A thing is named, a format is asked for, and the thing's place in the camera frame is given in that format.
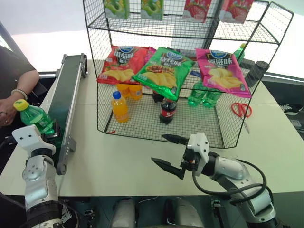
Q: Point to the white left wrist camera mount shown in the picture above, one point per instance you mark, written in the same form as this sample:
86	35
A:
26	136

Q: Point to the green snack packets top shelf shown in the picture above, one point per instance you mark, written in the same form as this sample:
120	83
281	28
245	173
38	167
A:
117	8

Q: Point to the black shoe white laces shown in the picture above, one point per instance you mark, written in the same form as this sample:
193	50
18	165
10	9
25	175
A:
291	109
69	213

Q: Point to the black ribbed block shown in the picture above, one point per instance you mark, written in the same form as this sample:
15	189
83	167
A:
247	63

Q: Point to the red snack packets top shelf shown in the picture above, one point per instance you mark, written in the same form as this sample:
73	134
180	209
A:
235	10

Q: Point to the grey rounded shape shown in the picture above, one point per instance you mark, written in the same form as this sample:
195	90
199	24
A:
185	212
123	212

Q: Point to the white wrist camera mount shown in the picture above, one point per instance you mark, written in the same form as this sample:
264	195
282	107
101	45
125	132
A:
200	145
26	136

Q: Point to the green bottle behind mesh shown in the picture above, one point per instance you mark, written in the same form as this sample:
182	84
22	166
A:
239	53

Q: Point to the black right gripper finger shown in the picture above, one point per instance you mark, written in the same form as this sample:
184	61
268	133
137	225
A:
177	139
171	168

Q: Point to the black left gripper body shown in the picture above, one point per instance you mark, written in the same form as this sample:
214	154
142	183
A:
48	142

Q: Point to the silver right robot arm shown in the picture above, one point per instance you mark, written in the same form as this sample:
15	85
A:
229	169

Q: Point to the small blue packet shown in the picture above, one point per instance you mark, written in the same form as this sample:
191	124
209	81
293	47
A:
195	73

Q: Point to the grey conveyor belt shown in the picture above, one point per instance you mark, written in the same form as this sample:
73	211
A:
65	99

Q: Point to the cola bottle red label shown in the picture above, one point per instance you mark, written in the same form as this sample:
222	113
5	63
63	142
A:
156	96
168	111

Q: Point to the green potato chips bag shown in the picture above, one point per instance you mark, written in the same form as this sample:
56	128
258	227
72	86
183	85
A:
161	71

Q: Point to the green soda bottle yellow cap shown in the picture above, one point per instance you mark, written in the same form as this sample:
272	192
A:
35	116

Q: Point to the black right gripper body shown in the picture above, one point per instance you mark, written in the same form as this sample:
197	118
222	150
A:
191	161

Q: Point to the red strawberry drink carton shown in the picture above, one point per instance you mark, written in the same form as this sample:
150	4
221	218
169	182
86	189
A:
195	10

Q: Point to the orange soda bottle blue cap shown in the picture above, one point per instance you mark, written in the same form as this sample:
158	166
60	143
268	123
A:
120	109

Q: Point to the person's bare hand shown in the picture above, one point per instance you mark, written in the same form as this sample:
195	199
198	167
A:
7	110

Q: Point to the green drink carton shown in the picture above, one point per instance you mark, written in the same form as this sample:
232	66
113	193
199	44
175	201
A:
152	9

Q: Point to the small pink snack bag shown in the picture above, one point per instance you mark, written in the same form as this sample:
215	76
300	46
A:
150	54

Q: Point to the red potato chips bag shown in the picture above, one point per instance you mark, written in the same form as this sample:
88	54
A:
121	66

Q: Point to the pink potato chips bag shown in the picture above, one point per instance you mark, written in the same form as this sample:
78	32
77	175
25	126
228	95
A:
221	73

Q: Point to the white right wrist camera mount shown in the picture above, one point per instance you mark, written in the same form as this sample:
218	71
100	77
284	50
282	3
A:
200	145

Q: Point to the person's bare forearm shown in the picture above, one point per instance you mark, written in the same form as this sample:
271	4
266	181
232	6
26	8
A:
26	82

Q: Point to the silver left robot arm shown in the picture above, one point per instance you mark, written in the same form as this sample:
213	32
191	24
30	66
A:
39	180

